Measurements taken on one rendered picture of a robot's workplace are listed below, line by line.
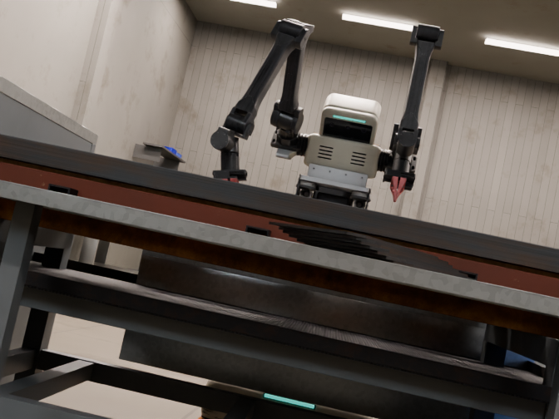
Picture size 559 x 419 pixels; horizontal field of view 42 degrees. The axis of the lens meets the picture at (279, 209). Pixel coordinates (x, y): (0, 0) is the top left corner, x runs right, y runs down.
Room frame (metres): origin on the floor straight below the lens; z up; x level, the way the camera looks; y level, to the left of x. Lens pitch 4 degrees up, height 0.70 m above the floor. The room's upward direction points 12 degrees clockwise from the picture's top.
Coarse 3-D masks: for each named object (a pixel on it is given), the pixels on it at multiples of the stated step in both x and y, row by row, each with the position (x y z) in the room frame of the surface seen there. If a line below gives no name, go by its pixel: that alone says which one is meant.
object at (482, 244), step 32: (32, 160) 1.66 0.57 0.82; (64, 160) 1.65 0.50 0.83; (96, 160) 1.65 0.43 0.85; (128, 160) 1.64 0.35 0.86; (192, 192) 1.63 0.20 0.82; (224, 192) 1.62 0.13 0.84; (256, 192) 1.62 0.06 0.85; (352, 224) 1.60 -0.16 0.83; (384, 224) 1.59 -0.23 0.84; (416, 224) 1.58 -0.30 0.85; (480, 256) 1.57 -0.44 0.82; (512, 256) 1.57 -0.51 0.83; (544, 256) 1.56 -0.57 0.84
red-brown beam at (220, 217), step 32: (0, 160) 1.70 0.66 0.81; (64, 192) 1.65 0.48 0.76; (96, 192) 1.65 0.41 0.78; (128, 192) 1.64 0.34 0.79; (160, 192) 1.66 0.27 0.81; (224, 224) 1.62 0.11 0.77; (256, 224) 1.61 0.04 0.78; (320, 224) 1.63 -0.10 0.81; (448, 256) 1.58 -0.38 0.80; (544, 288) 1.56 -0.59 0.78
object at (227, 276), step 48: (192, 288) 2.42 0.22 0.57; (240, 288) 2.40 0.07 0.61; (288, 288) 2.39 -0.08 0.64; (144, 336) 2.43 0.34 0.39; (384, 336) 2.36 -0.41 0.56; (432, 336) 2.35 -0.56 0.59; (480, 336) 2.33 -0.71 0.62; (240, 384) 2.40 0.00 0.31; (288, 384) 2.38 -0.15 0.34; (336, 384) 2.37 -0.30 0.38
